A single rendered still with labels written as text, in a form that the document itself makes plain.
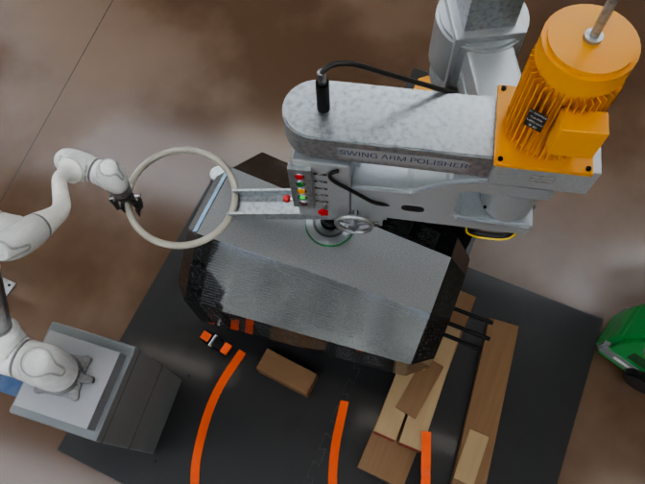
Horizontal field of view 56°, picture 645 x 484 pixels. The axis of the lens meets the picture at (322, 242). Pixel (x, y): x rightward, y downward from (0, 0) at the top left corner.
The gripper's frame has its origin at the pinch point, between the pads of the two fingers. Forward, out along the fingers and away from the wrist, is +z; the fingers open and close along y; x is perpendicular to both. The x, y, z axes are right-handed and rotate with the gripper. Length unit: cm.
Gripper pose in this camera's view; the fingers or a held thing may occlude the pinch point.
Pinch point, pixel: (132, 210)
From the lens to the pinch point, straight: 284.9
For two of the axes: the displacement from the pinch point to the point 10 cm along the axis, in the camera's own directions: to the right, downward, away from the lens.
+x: -1.2, -9.3, 3.5
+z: -0.6, 3.6, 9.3
